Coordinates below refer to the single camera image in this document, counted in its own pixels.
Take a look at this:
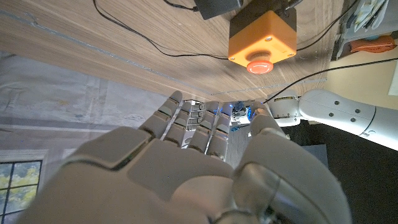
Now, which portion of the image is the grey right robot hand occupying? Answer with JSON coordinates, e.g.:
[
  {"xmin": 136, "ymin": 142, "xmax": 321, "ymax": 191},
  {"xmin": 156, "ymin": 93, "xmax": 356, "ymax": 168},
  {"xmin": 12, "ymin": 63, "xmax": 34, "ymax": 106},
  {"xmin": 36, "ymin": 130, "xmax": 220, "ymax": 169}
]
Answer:
[{"xmin": 15, "ymin": 90, "xmax": 354, "ymax": 224}]

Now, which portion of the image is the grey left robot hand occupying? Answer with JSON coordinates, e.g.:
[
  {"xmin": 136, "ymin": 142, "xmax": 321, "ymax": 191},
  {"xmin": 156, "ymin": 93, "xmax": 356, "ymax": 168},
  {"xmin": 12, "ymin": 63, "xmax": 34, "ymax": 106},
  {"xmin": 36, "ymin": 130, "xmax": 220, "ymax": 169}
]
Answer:
[{"xmin": 183, "ymin": 100, "xmax": 268, "ymax": 147}]

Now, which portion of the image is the orange box with red button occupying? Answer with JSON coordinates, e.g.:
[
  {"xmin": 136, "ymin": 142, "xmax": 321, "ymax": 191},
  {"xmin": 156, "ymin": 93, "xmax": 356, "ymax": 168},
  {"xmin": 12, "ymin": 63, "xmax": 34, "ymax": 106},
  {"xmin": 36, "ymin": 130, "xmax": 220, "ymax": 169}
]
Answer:
[{"xmin": 228, "ymin": 0, "xmax": 298, "ymax": 75}]

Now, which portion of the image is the black power adapter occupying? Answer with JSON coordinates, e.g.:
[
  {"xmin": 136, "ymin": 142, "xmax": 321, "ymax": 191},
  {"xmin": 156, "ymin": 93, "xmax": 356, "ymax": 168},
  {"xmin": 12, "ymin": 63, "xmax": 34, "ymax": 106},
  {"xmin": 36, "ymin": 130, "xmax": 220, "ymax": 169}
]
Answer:
[{"xmin": 193, "ymin": 0, "xmax": 243, "ymax": 21}]

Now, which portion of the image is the printed window backdrop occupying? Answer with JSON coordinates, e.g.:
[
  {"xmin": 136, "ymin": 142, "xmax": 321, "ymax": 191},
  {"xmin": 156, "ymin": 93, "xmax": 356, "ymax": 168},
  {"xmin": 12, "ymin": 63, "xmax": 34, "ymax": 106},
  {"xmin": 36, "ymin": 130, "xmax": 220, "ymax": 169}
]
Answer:
[{"xmin": 0, "ymin": 51, "xmax": 175, "ymax": 224}]

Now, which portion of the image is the thin black adapter cable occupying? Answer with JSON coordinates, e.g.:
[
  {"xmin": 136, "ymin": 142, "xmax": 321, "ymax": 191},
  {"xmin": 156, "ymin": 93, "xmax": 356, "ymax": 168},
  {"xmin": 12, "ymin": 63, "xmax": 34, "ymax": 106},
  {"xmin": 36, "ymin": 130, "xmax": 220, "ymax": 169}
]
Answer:
[{"xmin": 92, "ymin": 0, "xmax": 358, "ymax": 60}]

